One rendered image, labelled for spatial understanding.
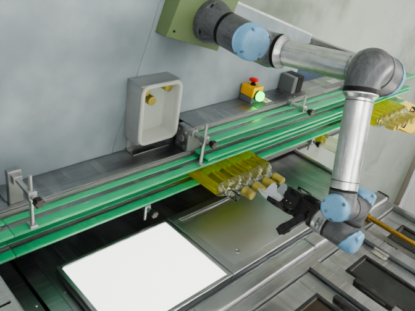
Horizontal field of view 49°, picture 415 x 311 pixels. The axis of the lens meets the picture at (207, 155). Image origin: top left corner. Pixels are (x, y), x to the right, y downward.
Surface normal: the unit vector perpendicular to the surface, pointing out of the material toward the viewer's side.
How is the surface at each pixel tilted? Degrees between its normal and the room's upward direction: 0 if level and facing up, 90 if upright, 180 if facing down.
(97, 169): 90
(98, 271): 90
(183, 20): 4
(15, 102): 0
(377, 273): 90
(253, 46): 8
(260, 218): 90
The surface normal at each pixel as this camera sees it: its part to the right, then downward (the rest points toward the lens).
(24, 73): 0.68, 0.45
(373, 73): 0.11, -0.14
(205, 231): 0.15, -0.86
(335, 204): -0.62, -0.05
